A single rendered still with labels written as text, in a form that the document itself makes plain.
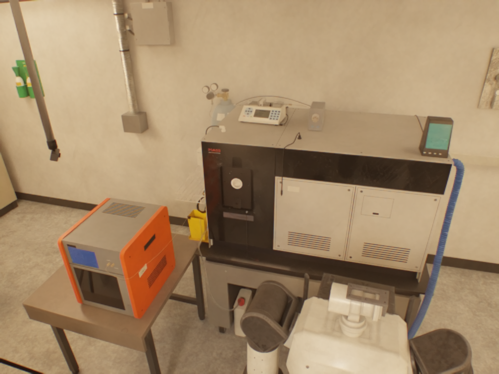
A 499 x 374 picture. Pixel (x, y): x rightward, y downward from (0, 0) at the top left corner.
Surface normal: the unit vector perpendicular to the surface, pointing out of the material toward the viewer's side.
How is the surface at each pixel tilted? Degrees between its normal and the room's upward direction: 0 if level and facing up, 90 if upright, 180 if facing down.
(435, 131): 80
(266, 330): 83
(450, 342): 28
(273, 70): 90
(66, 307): 0
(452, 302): 0
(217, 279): 90
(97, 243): 0
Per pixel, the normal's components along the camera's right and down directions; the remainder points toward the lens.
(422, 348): -0.45, -0.69
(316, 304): 0.00, -0.93
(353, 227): -0.29, 0.46
